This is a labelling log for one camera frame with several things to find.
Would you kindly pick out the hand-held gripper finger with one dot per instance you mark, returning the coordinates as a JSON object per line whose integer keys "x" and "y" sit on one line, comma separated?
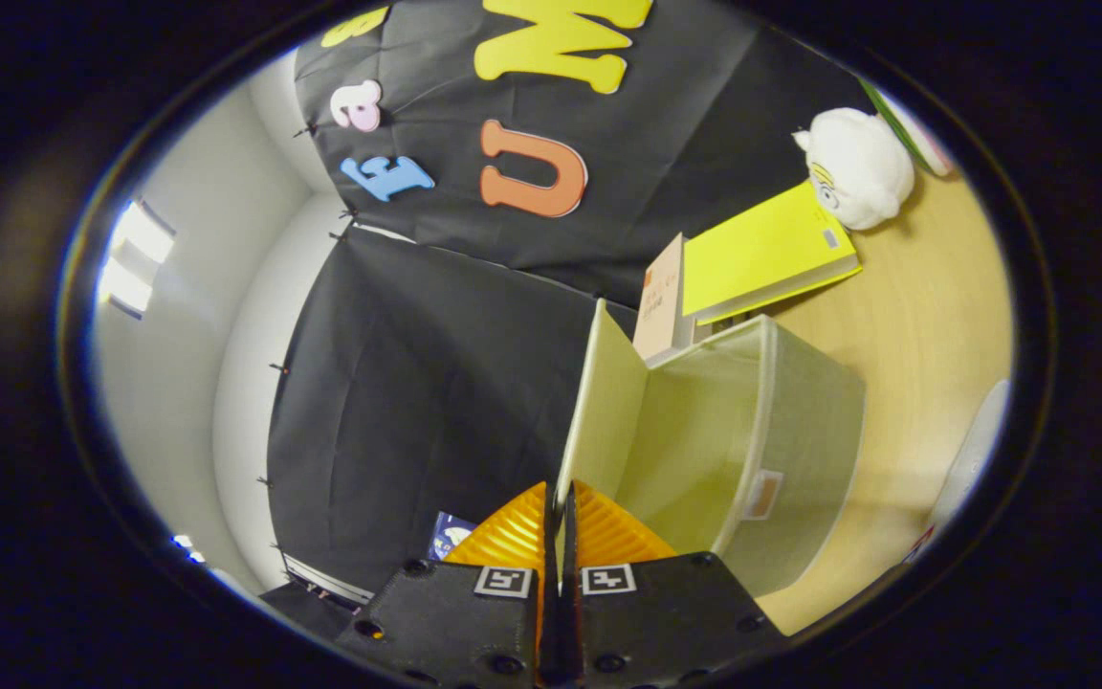
{"x": 572, "y": 627}
{"x": 548, "y": 627}

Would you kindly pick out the grey-green fabric storage box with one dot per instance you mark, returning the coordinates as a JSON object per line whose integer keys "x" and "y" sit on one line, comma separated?
{"x": 800, "y": 431}

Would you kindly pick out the white striped canvas shoe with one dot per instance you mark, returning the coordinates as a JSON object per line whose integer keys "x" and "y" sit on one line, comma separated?
{"x": 977, "y": 450}

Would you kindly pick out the blue printed sheet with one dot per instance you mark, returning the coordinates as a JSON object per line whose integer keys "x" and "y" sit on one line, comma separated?
{"x": 448, "y": 536}

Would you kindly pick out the black backdrop cloth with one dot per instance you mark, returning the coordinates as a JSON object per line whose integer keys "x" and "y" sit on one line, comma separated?
{"x": 417, "y": 383}

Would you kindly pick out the beige book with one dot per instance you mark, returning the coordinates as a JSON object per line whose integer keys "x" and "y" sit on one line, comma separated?
{"x": 661, "y": 297}

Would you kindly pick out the yellow book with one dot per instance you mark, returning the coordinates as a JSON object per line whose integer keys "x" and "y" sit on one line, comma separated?
{"x": 761, "y": 249}

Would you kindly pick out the white plush toy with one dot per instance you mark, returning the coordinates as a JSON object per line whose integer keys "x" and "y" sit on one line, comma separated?
{"x": 857, "y": 163}

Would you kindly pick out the long ceiling light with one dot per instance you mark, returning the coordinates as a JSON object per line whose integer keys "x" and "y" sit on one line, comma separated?
{"x": 135, "y": 258}

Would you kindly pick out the watermelon slice plush toy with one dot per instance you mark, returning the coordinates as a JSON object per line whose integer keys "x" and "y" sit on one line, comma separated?
{"x": 914, "y": 134}

